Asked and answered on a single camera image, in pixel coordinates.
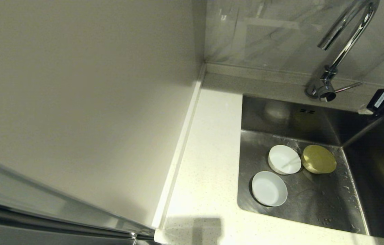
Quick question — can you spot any chrome gooseneck kitchen faucet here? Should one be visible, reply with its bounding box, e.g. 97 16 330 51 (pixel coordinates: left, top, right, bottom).
305 0 380 103

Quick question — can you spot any yellow plastic bowl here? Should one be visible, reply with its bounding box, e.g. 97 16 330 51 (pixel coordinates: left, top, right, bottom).
301 145 337 175

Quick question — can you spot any white plastic bowl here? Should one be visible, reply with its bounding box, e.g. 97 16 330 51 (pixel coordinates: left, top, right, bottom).
268 145 302 175

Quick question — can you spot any pale blue plastic bowl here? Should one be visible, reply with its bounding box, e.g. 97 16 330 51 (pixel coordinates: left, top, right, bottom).
251 171 288 207

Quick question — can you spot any stainless steel sink basin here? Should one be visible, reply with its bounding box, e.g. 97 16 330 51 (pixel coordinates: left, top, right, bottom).
237 95 384 241

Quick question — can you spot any beige cabinet side panel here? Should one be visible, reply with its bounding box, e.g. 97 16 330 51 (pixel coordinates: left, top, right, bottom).
0 0 206 228

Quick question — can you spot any stainless steel appliance front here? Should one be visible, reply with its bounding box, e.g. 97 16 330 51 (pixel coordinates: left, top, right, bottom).
0 151 156 245

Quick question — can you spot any chrome appliance handle bar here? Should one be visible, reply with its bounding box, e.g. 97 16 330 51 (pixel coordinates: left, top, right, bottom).
0 199 155 241

